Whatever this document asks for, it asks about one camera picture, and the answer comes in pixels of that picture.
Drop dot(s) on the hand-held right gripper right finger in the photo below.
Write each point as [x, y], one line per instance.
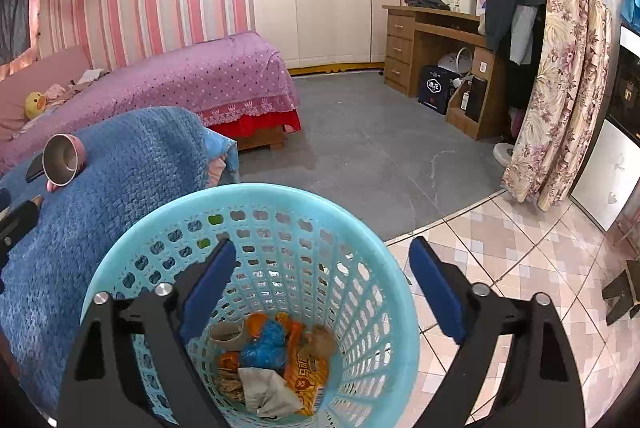
[435, 288]

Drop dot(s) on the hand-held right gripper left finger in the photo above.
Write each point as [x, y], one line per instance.
[210, 283]

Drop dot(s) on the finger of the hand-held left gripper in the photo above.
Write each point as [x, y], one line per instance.
[17, 223]

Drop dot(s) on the beige paper cup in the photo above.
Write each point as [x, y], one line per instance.
[227, 332]

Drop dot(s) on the blue plastic bag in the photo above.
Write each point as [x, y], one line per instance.
[265, 348]

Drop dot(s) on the light blue plastic basket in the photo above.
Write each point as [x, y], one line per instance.
[300, 218]

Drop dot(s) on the brown paper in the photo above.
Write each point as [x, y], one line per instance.
[322, 342]

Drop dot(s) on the white paper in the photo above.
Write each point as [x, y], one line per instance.
[270, 393]

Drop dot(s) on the orange snack wrapper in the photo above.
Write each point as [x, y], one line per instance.
[307, 378]

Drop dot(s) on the steel bowl with pink shell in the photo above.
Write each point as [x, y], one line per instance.
[60, 160]

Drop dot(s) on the yellow duck plush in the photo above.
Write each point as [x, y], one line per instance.
[35, 103]

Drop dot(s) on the blue knitted blanket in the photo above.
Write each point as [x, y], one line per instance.
[125, 167]

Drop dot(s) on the pink clothes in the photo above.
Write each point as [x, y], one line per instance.
[57, 90]

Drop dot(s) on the white floor bowl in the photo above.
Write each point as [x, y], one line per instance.
[502, 153]

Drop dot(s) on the pink headboard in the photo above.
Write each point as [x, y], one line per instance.
[50, 67]

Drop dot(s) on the red bed skirt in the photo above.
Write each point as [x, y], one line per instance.
[260, 125]

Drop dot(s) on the dark blue box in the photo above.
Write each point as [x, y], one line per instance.
[435, 90]

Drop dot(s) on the purple dotted bedspread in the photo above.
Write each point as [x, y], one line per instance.
[200, 77]

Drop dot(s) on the white cabinet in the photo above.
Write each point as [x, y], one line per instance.
[610, 173]

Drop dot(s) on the grey window curtain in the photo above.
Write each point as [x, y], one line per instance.
[15, 7]

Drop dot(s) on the floral curtain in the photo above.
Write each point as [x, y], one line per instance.
[555, 107]

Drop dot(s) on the white round appliance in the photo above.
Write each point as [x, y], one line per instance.
[457, 62]

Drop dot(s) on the wooden desk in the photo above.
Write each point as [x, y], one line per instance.
[400, 47]

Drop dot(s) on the grey hanging shirt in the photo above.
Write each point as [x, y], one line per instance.
[522, 32]

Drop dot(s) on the black appliance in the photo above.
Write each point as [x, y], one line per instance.
[627, 82]

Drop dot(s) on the dark clothes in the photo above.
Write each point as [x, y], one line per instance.
[425, 0]

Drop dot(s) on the wooden bed frame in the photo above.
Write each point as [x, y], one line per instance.
[255, 140]

